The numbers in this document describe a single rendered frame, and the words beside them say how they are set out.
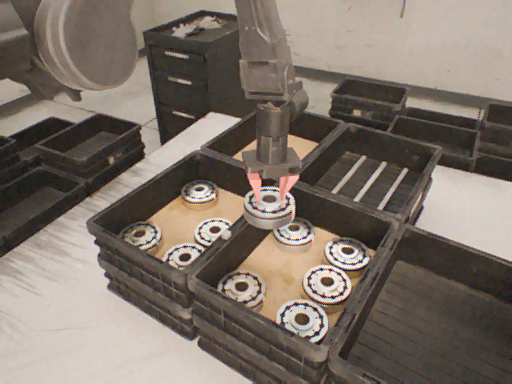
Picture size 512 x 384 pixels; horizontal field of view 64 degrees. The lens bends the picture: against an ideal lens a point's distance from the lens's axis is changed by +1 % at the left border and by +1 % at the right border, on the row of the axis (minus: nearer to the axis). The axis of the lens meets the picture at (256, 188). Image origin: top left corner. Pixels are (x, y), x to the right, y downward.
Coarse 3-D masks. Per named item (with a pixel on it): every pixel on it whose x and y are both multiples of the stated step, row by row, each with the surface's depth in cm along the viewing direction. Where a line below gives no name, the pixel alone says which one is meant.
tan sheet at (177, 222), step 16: (224, 192) 118; (176, 208) 112; (224, 208) 112; (240, 208) 112; (160, 224) 107; (176, 224) 107; (192, 224) 107; (176, 240) 102; (192, 240) 102; (160, 256) 97
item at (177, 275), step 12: (192, 156) 116; (216, 156) 115; (168, 168) 110; (240, 168) 111; (156, 180) 106; (276, 180) 106; (132, 192) 101; (120, 204) 98; (96, 216) 94; (240, 216) 94; (96, 228) 90; (228, 228) 90; (108, 240) 89; (120, 240) 87; (216, 240) 87; (132, 252) 85; (144, 252) 84; (204, 252) 85; (144, 264) 85; (156, 264) 82; (168, 264) 82; (192, 264) 82; (168, 276) 82; (180, 276) 80
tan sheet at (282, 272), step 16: (272, 240) 102; (320, 240) 102; (256, 256) 97; (272, 256) 97; (288, 256) 97; (304, 256) 97; (320, 256) 97; (256, 272) 93; (272, 272) 93; (288, 272) 93; (304, 272) 93; (272, 288) 89; (288, 288) 89; (272, 304) 86
